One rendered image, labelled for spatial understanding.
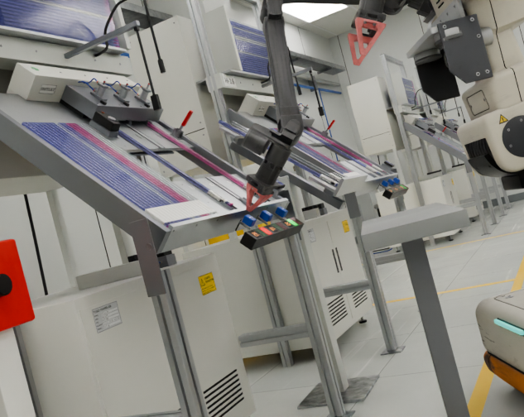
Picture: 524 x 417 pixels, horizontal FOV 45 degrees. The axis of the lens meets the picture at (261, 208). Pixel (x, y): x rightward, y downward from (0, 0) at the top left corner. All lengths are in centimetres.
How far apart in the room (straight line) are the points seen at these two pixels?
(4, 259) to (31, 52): 92
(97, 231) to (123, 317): 254
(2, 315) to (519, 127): 125
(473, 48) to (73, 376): 128
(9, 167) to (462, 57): 132
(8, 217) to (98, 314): 216
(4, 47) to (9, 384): 104
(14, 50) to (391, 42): 802
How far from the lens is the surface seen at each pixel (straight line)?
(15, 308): 127
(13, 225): 382
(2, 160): 205
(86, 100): 198
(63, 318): 168
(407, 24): 964
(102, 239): 430
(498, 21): 179
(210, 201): 177
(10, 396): 127
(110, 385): 171
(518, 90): 174
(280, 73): 179
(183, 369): 145
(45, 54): 209
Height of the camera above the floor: 70
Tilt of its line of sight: 1 degrees up
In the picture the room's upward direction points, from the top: 15 degrees counter-clockwise
